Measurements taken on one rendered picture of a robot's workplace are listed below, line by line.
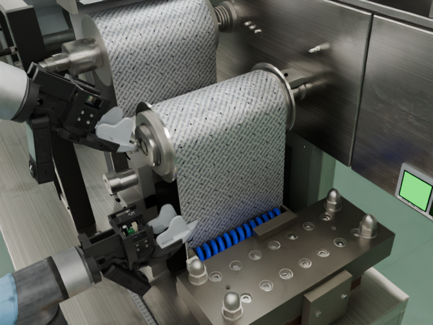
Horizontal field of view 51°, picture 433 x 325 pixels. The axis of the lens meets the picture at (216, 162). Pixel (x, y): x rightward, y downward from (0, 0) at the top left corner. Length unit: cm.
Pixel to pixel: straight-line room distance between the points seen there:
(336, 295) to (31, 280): 52
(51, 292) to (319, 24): 63
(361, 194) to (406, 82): 195
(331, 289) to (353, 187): 189
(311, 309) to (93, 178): 76
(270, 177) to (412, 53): 35
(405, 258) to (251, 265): 158
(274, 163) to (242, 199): 9
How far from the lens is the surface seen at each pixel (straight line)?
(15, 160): 152
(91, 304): 102
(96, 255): 77
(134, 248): 77
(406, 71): 76
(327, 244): 91
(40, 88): 69
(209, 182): 82
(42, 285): 76
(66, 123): 70
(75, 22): 105
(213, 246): 88
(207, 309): 80
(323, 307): 87
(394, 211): 261
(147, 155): 80
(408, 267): 234
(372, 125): 83
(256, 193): 91
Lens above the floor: 168
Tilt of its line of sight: 36 degrees down
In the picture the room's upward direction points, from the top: 4 degrees counter-clockwise
